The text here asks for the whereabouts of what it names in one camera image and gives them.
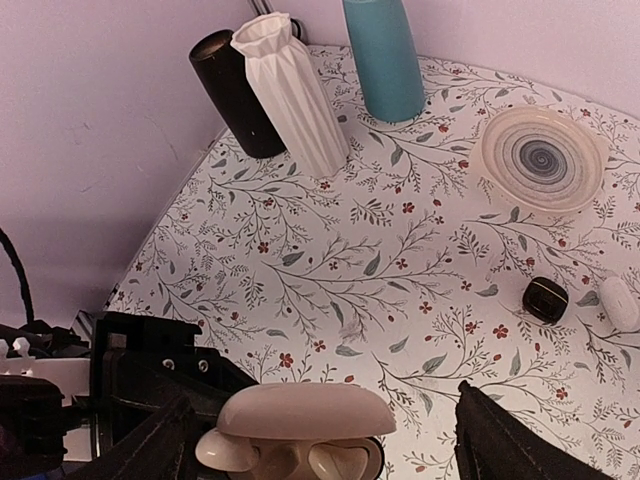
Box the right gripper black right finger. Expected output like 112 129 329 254
454 381 608 480

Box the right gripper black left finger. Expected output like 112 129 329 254
66 396 199 480

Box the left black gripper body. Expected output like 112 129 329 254
89 312 257 450

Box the white earbuds charging case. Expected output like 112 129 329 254
195 383 396 479

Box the black wireless earbud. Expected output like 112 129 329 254
522 277 569 325

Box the small white earbud case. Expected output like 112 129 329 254
599 276 639 333

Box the floral patterned table mat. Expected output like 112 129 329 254
110 46 639 479

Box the translucent round plate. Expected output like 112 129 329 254
469 106 609 215

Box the black cylindrical cup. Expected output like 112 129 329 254
189 29 286 159

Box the white ribbed vase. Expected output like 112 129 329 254
231 12 349 178

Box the teal plastic cup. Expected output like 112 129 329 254
342 0 425 123

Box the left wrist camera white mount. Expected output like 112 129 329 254
1 337 90 406

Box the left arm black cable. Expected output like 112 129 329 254
0 227 37 326

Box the left aluminium frame post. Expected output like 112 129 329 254
248 0 274 16

